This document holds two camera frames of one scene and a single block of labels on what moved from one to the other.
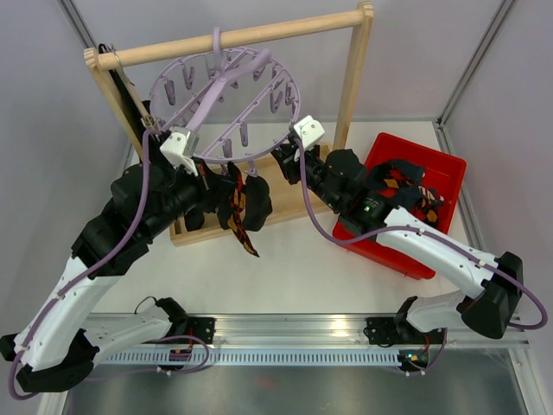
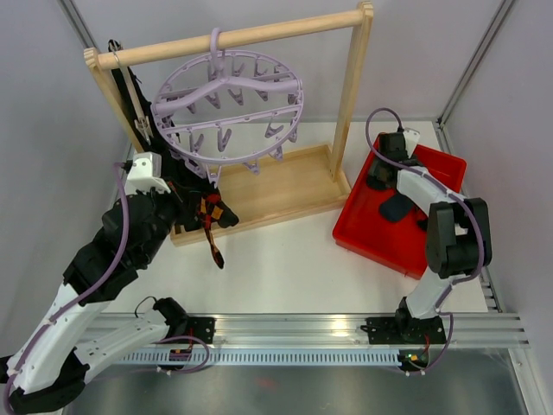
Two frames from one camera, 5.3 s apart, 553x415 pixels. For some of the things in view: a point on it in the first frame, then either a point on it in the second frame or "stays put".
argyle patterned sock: [238, 218] -> [210, 208]
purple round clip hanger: [239, 102] stays put
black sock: [258, 203] -> [228, 217]
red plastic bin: [443, 175] stays put
